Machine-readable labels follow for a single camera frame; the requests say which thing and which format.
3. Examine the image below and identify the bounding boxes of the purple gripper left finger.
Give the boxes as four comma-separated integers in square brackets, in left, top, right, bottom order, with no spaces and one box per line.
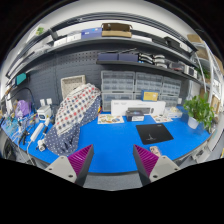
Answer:
[46,145,94,186]

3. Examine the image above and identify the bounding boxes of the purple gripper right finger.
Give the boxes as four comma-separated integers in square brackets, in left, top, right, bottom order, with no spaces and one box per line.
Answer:
[133,145,180,186]

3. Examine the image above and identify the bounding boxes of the black mouse pad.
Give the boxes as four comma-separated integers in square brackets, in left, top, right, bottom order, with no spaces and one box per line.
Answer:
[136,124,173,145]

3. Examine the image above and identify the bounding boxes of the blue desk mat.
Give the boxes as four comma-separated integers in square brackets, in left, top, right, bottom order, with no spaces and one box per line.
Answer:
[13,107,212,174]

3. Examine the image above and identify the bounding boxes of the illustrated card right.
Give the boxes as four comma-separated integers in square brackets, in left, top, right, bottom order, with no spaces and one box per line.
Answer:
[151,115,173,123]

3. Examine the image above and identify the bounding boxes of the illustrated card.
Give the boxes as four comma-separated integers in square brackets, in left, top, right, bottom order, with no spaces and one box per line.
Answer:
[151,115,173,123]
[98,114,124,124]

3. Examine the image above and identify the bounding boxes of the white cylindrical tool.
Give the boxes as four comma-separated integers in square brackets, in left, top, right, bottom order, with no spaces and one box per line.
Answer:
[30,123,44,142]

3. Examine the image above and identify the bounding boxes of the illustrated card left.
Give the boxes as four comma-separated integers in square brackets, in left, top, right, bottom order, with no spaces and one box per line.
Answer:
[98,114,124,124]

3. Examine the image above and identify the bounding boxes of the long white box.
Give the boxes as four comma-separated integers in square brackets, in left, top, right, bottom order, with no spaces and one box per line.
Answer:
[111,100,166,116]

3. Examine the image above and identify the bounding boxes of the white soldering station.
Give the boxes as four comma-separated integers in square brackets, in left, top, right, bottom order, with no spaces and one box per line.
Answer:
[37,105,52,121]

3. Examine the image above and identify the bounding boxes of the patterned cloth cover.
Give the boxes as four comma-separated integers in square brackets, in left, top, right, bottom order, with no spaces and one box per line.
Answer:
[45,83,101,156]

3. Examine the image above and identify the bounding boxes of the yellow blue box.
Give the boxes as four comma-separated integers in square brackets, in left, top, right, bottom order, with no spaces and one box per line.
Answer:
[141,90,159,101]

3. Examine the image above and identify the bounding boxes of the green potted plant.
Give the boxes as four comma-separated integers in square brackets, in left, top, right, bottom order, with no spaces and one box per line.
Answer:
[183,93,214,130]

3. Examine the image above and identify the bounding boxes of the grey drawer organizer right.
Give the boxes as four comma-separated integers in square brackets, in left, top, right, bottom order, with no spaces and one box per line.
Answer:
[160,77,181,107]

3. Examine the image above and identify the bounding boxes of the grey drawer organizer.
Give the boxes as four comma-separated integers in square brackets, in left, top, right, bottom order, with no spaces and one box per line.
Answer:
[134,72,163,99]
[160,77,181,107]
[101,70,135,112]

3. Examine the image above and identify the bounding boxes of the purple bag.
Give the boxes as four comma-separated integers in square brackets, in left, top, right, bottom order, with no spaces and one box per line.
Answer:
[15,100,31,118]

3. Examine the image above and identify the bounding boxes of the white woven basket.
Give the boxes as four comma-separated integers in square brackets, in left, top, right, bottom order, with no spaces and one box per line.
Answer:
[61,75,86,98]

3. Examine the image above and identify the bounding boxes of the grey drawer organizer middle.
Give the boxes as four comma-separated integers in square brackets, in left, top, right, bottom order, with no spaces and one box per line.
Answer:
[134,72,163,99]

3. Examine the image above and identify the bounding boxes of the grey drawer organizer left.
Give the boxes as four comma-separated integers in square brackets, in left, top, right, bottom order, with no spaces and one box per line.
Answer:
[101,70,135,112]

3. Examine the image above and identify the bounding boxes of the dark blue storage box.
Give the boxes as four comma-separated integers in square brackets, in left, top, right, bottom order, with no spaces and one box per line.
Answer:
[98,53,138,62]

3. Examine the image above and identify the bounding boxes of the blue box on shelf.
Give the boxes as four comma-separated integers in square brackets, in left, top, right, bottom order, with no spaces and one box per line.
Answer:
[81,27,102,39]

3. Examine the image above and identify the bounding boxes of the brown cardboard box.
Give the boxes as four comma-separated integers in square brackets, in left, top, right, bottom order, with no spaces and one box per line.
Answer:
[102,23,132,38]

